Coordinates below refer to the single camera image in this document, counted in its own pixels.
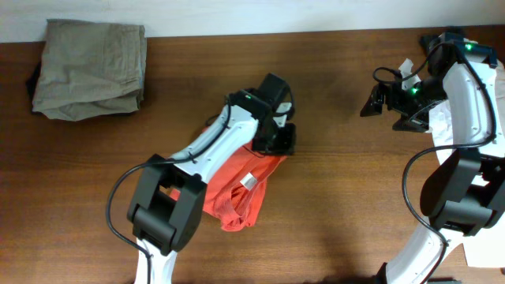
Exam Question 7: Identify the orange polo shirt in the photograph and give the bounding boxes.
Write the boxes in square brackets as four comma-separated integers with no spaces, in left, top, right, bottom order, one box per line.
[169,125,288,233]

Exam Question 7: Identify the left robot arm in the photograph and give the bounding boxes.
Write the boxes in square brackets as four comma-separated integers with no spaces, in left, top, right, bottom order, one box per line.
[127,73,296,283]

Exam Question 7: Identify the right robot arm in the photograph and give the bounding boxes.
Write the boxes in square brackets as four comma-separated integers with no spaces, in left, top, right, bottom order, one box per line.
[361,30,504,283]

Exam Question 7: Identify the black garment under white shirt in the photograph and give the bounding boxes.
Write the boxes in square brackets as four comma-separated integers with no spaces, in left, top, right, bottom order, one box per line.
[419,27,466,55]

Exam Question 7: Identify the white t-shirt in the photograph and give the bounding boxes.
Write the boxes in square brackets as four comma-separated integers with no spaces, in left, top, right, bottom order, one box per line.
[421,34,504,268]

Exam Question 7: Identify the folded olive green trousers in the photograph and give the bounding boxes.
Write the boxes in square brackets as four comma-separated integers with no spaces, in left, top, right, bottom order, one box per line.
[32,19,147,121]

